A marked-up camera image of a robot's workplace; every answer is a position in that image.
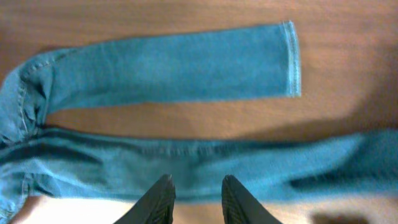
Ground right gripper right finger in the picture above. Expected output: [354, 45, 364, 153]
[221, 175, 282, 224]

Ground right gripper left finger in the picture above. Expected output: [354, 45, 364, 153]
[114, 175, 176, 224]

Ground blue denim jeans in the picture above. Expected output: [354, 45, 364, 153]
[1, 21, 397, 223]

